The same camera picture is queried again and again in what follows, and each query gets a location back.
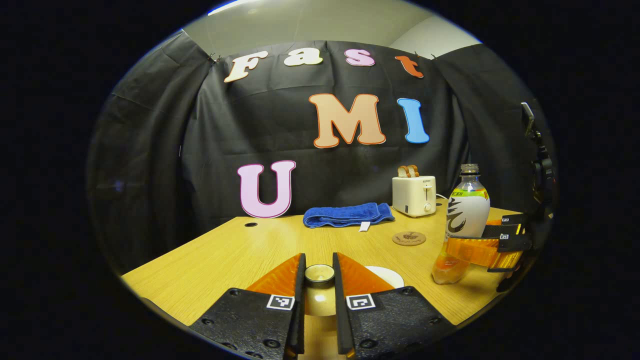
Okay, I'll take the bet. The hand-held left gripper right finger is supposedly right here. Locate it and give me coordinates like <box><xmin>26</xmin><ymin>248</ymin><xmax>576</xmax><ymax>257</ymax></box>
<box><xmin>332</xmin><ymin>251</ymin><xmax>457</xmax><ymax>360</ymax></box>

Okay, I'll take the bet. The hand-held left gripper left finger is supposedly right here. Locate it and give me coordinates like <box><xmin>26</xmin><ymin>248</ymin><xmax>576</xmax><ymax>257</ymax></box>
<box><xmin>189</xmin><ymin>252</ymin><xmax>307</xmax><ymax>360</ymax></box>

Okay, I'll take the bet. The clear water bottle white label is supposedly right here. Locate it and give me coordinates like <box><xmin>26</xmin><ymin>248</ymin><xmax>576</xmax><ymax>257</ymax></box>
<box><xmin>432</xmin><ymin>163</ymin><xmax>491</xmax><ymax>285</ymax></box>

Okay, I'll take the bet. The beige ceramic teacup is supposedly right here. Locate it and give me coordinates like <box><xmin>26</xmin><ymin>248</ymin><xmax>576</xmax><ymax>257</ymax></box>
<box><xmin>365</xmin><ymin>265</ymin><xmax>405</xmax><ymax>290</ymax></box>

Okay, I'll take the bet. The beige ceramic teacup lid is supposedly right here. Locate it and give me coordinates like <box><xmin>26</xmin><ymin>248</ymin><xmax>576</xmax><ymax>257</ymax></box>
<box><xmin>303</xmin><ymin>263</ymin><xmax>337</xmax><ymax>317</ymax></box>

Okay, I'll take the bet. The round brown coaster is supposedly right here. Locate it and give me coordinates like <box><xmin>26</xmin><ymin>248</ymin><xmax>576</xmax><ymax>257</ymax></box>
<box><xmin>392</xmin><ymin>230</ymin><xmax>427</xmax><ymax>247</ymax></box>

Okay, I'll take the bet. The cream toaster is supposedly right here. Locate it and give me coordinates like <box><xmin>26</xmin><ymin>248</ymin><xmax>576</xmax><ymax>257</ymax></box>
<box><xmin>392</xmin><ymin>175</ymin><xmax>437</xmax><ymax>218</ymax></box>

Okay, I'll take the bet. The folded blue towel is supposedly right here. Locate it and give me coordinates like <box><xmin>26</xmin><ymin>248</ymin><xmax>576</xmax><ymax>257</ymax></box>
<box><xmin>303</xmin><ymin>202</ymin><xmax>396</xmax><ymax>232</ymax></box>

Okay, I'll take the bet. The black backdrop cloth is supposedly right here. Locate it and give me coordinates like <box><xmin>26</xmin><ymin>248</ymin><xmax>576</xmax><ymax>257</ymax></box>
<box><xmin>87</xmin><ymin>30</ymin><xmax>558</xmax><ymax>273</ymax></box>

